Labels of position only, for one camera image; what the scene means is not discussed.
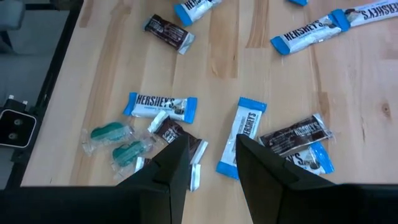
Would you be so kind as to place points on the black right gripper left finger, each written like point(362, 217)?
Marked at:
point(155, 193)

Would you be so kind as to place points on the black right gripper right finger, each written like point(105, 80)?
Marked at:
point(280, 193)

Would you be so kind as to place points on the white blue Hershey's bar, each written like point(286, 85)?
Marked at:
point(370, 14)
point(196, 11)
point(242, 124)
point(304, 34)
point(158, 107)
point(298, 2)
point(314, 161)

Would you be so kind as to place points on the brown Hershey's chocolate bar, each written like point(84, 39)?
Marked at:
point(169, 130)
point(195, 177)
point(295, 135)
point(168, 32)

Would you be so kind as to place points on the teal wrapped gummy candy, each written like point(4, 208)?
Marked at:
point(109, 132)
point(127, 154)

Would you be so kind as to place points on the grey metal bench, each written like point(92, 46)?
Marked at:
point(11, 12)

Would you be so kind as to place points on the black table-level camera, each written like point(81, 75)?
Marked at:
point(17, 129)

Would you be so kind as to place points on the black aluminium table frame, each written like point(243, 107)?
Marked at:
point(49, 77)

